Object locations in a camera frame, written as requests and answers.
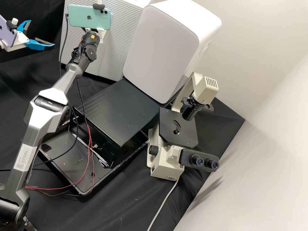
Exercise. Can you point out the cream microscope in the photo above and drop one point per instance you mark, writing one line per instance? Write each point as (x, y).
(166, 156)

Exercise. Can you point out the right wrist camera phone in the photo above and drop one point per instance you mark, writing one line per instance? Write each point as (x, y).
(84, 15)

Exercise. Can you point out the left wrist camera phone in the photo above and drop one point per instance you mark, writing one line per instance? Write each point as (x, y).
(6, 33)

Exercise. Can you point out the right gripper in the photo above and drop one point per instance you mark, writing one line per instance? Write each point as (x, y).
(102, 36)

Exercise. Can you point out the wrist camera phone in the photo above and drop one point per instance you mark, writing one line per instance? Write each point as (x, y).
(6, 33)
(84, 15)

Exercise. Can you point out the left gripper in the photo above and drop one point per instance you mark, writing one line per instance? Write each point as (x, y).
(19, 41)

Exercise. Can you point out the black platform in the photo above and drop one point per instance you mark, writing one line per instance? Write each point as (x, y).
(120, 113)

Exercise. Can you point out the white box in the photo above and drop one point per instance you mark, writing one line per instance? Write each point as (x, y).
(163, 53)

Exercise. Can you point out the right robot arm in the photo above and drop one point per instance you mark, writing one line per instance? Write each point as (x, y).
(48, 115)

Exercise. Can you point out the black tray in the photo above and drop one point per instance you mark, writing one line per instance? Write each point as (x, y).
(67, 166)

